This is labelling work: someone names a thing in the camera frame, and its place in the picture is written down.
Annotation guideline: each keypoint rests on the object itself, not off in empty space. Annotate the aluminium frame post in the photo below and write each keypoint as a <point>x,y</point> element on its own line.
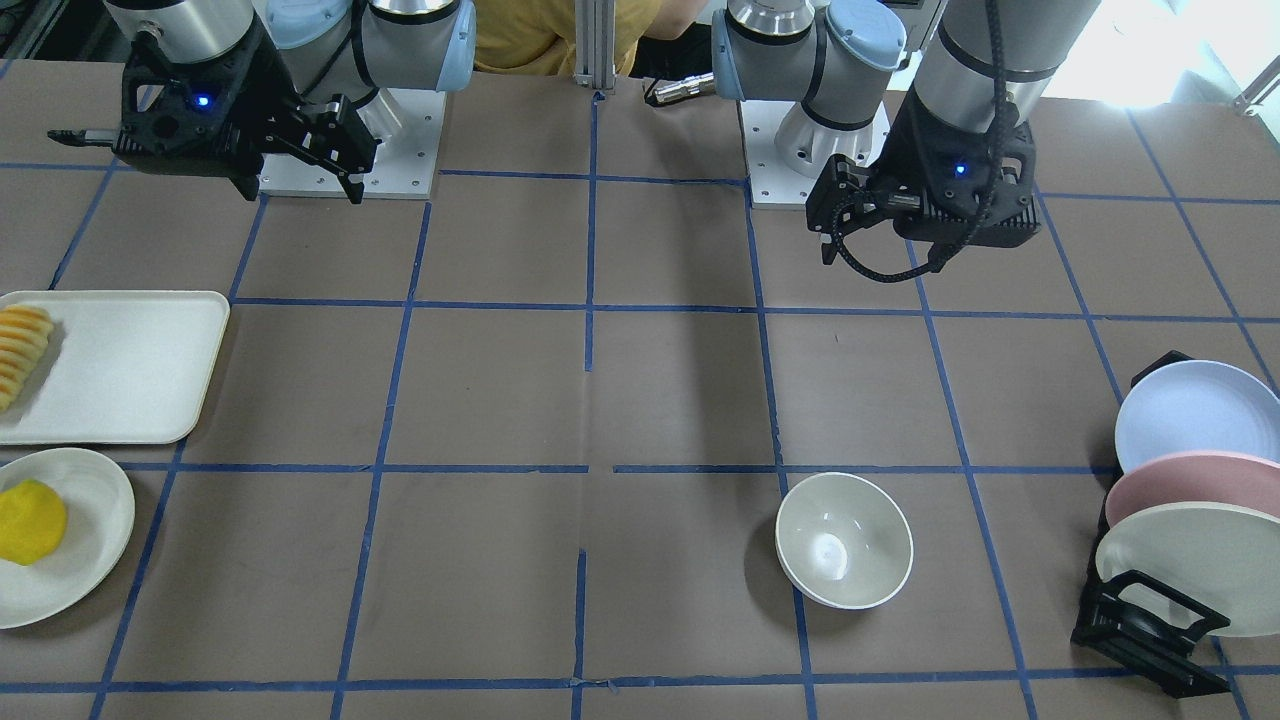
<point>595,38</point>

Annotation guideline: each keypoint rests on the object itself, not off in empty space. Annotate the white round plate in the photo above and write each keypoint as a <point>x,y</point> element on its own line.
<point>100,504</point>

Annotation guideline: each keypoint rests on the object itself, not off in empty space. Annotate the sliced yellow fruit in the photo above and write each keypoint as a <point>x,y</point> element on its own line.
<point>25,337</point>

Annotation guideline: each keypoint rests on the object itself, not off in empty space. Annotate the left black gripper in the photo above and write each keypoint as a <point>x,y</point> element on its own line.
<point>897,172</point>

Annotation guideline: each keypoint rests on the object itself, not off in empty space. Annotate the cream white plate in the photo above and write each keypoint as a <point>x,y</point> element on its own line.
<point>1223,556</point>

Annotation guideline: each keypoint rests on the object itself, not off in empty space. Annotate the white ceramic bowl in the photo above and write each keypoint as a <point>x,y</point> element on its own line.
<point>843,542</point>

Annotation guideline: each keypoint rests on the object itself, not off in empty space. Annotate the black dish rack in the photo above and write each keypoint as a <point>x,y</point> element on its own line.
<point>1139,639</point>

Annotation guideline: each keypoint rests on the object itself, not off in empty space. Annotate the yellow lemon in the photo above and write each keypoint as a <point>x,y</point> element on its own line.
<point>33,522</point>

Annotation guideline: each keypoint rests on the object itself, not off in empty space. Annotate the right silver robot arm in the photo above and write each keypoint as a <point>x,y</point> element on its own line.
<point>354,48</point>

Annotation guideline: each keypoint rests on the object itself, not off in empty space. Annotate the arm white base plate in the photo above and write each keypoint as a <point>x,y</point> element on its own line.
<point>786,150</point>
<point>409,125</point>

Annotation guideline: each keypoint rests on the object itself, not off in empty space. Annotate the white rectangular tray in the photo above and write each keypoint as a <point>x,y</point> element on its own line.
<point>124,367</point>

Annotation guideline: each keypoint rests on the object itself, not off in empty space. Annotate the pink plate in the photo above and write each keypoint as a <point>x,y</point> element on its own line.
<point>1226,477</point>

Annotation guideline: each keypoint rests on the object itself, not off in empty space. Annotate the silver metal connector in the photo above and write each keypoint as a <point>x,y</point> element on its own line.
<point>657,95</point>

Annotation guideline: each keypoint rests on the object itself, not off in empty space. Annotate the light blue plate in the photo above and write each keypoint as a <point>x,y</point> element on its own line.
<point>1196,405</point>

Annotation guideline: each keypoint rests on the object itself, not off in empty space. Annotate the person in yellow shirt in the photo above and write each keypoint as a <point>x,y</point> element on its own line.
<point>652,39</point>

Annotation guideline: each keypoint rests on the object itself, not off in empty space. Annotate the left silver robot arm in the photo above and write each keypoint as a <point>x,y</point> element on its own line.
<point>837,62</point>

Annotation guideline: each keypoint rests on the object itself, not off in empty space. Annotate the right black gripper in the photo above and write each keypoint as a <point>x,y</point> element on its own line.
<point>262,108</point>

